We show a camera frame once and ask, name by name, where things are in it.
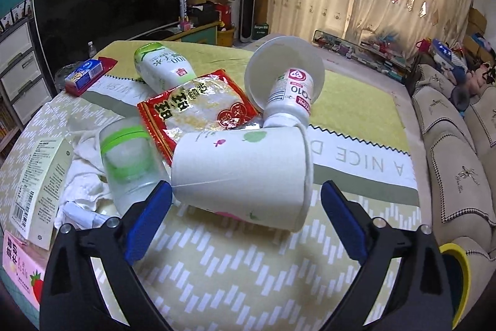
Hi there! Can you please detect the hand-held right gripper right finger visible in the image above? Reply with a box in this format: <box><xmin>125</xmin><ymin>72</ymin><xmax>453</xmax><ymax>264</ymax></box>
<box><xmin>320</xmin><ymin>180</ymin><xmax>456</xmax><ymax>331</ymax></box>

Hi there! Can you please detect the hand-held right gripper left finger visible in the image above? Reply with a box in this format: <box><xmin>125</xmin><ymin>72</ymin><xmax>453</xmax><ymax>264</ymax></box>
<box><xmin>40</xmin><ymin>180</ymin><xmax>183</xmax><ymax>331</ymax></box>

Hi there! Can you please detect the white paper cup apple print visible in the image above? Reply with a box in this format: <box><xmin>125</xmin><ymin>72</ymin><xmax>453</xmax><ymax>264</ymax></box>
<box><xmin>171</xmin><ymin>123</ymin><xmax>314</xmax><ymax>233</ymax></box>

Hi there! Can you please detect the beige carton box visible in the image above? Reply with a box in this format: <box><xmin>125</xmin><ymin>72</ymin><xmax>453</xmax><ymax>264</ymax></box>
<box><xmin>8</xmin><ymin>138</ymin><xmax>74</xmax><ymax>251</ymax></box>

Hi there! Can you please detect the red snack packet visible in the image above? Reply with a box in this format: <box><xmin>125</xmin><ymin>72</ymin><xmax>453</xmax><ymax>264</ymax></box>
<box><xmin>137</xmin><ymin>69</ymin><xmax>262</xmax><ymax>166</ymax></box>

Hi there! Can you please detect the black bin yellow rim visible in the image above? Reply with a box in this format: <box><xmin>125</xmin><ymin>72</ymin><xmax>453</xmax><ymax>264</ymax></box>
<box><xmin>438</xmin><ymin>243</ymin><xmax>471</xmax><ymax>320</ymax></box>

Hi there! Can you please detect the white paper bowl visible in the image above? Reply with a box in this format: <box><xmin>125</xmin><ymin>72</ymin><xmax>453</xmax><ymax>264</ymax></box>
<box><xmin>244</xmin><ymin>35</ymin><xmax>325</xmax><ymax>118</ymax></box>

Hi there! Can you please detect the clear cup green band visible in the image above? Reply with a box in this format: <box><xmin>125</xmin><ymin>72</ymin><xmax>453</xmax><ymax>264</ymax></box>
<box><xmin>99</xmin><ymin>117</ymin><xmax>173</xmax><ymax>217</ymax></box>

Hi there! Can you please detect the white plastic tube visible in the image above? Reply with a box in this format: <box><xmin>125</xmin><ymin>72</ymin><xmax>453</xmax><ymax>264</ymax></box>
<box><xmin>64</xmin><ymin>201</ymin><xmax>109</xmax><ymax>229</ymax></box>

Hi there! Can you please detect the white cloth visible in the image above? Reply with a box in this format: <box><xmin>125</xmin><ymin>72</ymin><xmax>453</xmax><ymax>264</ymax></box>
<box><xmin>54</xmin><ymin>118</ymin><xmax>128</xmax><ymax>231</ymax></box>

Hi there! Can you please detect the beige sofa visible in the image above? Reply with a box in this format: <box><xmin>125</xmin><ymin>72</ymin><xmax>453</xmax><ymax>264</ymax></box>
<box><xmin>405</xmin><ymin>63</ymin><xmax>496</xmax><ymax>293</ymax></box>

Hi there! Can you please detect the white bottle pink label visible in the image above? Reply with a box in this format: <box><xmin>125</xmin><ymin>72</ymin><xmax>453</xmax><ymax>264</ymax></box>
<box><xmin>263</xmin><ymin>68</ymin><xmax>319</xmax><ymax>130</ymax></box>

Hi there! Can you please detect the pink box strawberry print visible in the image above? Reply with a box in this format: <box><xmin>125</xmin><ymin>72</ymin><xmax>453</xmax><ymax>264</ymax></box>
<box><xmin>2</xmin><ymin>230</ymin><xmax>49</xmax><ymax>310</ymax></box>

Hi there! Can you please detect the green and white drink bottle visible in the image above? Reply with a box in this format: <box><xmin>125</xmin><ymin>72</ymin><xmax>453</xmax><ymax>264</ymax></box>
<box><xmin>134</xmin><ymin>42</ymin><xmax>198</xmax><ymax>95</ymax></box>

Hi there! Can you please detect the blue and red small box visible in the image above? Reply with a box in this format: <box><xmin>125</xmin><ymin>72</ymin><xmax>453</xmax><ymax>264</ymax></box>
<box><xmin>64</xmin><ymin>57</ymin><xmax>117</xmax><ymax>97</ymax></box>

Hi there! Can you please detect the clear glass dish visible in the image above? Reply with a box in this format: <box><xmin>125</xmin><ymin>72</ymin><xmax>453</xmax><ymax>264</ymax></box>
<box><xmin>54</xmin><ymin>63</ymin><xmax>84</xmax><ymax>92</ymax></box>

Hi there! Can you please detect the row of books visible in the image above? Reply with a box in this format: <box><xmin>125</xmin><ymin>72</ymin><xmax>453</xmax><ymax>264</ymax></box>
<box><xmin>313</xmin><ymin>29</ymin><xmax>411</xmax><ymax>83</ymax></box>

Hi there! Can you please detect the pile of plush toys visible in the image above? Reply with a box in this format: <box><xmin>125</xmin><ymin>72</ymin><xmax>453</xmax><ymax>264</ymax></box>
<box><xmin>416</xmin><ymin>38</ymin><xmax>496</xmax><ymax>110</ymax></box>

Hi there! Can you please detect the green television cabinet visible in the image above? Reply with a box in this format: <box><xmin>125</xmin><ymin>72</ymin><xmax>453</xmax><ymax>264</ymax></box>
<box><xmin>155</xmin><ymin>23</ymin><xmax>218</xmax><ymax>45</ymax></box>

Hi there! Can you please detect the yellow plastic bucket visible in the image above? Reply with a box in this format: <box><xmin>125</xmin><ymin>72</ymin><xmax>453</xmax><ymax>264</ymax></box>
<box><xmin>217</xmin><ymin>28</ymin><xmax>236</xmax><ymax>47</ymax></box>

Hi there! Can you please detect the white drawer unit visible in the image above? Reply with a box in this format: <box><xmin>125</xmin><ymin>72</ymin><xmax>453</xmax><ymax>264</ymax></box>
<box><xmin>0</xmin><ymin>19</ymin><xmax>53</xmax><ymax>126</ymax></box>

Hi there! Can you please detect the large black television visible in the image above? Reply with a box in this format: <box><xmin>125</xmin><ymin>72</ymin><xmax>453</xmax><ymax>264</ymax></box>
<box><xmin>31</xmin><ymin>0</ymin><xmax>184</xmax><ymax>79</ymax></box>

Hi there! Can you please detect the tower fan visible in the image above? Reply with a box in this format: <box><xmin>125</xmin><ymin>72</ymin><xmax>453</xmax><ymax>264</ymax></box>
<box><xmin>239</xmin><ymin>0</ymin><xmax>257</xmax><ymax>43</ymax></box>

